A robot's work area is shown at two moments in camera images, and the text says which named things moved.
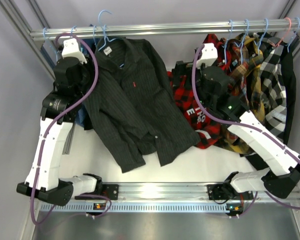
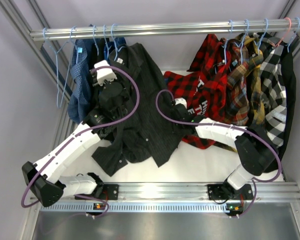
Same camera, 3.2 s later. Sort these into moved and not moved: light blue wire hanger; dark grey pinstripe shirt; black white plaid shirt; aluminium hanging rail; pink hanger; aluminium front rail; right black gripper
Moved: right black gripper; dark grey pinstripe shirt; light blue wire hanger
Not moved: pink hanger; aluminium front rail; black white plaid shirt; aluminium hanging rail
